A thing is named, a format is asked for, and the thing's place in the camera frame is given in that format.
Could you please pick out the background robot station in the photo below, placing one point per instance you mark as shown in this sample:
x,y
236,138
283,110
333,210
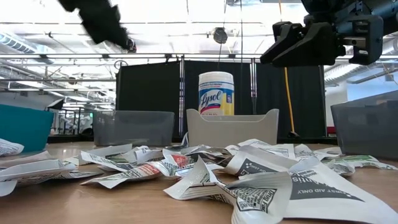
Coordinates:
x,y
77,124

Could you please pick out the teal plastic bin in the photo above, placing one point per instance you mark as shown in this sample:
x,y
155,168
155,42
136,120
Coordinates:
x,y
25,127

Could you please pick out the silver backdrop pole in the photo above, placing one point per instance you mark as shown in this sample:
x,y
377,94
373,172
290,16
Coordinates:
x,y
253,87
181,93

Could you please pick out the black aluminium table frame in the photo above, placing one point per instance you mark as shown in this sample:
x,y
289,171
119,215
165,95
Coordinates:
x,y
68,139

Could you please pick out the dark grey plastic bin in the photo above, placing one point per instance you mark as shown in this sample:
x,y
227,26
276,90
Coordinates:
x,y
133,127
367,127

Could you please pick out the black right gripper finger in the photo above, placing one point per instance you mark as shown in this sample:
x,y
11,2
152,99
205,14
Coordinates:
x,y
311,46
284,31

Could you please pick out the white first aid packet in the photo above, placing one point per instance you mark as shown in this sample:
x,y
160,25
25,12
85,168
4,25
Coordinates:
x,y
270,148
146,154
308,152
77,175
102,161
340,168
34,172

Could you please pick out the red floor object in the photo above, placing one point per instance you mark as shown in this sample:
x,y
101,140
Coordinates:
x,y
331,130

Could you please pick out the small hanging ceiling device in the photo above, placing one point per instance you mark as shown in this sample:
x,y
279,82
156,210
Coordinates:
x,y
132,46

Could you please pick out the white packet black triangle print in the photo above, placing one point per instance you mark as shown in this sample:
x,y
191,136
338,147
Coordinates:
x,y
326,189
255,165

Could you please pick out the Lysol wipes canister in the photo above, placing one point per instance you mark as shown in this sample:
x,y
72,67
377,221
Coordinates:
x,y
216,93

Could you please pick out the light grey plastic bin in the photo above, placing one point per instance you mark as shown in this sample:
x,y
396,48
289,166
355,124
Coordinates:
x,y
233,130

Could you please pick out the black curtain backdrop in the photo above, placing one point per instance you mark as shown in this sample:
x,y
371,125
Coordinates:
x,y
149,93

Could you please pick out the black angled monitor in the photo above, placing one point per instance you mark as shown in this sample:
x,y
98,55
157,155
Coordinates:
x,y
56,104

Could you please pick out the white drug facts packet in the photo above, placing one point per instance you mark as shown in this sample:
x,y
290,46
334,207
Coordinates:
x,y
248,199

